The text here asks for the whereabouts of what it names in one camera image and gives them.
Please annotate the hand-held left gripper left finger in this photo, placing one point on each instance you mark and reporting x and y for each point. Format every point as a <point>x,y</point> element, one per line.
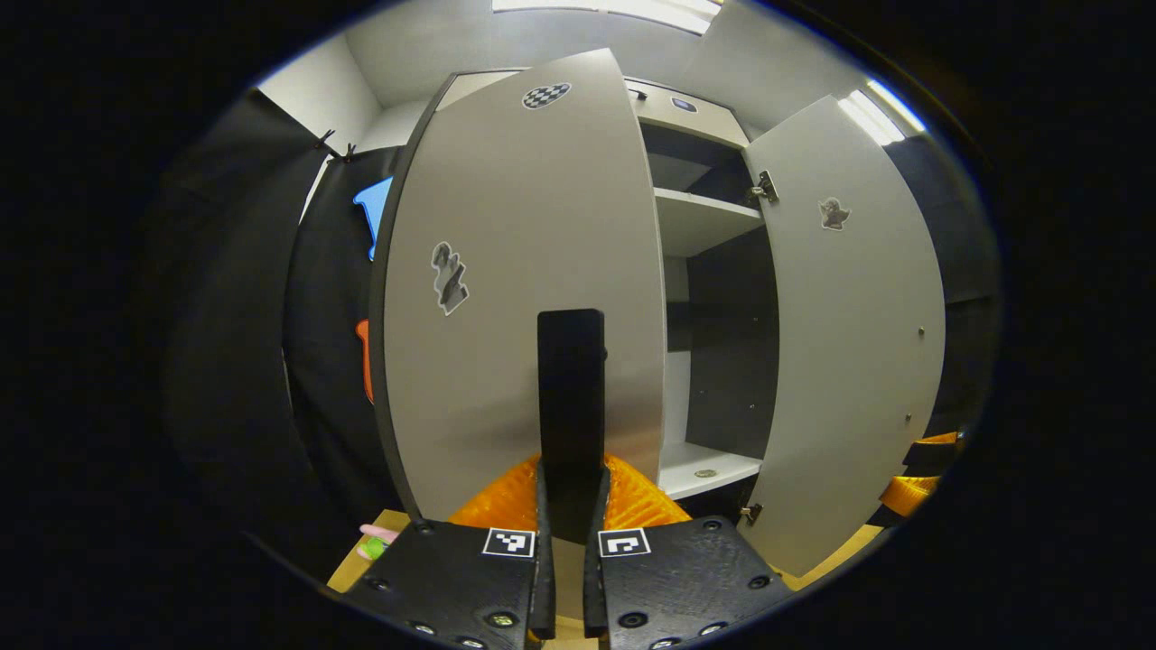
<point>543,578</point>

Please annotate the white cabinet shelf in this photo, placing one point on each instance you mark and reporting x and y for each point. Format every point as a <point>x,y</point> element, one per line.
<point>704,469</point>
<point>700,221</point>

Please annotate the grey double-door shoe cabinet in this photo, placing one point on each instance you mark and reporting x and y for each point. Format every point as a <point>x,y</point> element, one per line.
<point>731,361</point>

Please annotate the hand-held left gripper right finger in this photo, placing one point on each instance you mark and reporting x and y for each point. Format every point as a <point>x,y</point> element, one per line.
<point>593,578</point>

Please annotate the small pink toy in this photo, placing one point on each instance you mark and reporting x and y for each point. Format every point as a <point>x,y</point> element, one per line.
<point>375,542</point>

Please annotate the grey cabinet door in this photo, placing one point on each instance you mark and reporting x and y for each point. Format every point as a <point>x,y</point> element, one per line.
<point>488,379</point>
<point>849,361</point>

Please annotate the ceiling light panel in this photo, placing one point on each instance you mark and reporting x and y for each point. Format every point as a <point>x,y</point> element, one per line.
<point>880,110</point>
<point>623,11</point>

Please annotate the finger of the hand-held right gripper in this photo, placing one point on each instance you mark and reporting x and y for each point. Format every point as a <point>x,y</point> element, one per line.
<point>908,496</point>
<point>930,459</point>

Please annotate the metal door hinge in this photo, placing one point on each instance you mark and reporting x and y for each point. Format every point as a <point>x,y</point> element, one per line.
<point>750,513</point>
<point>763,188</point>

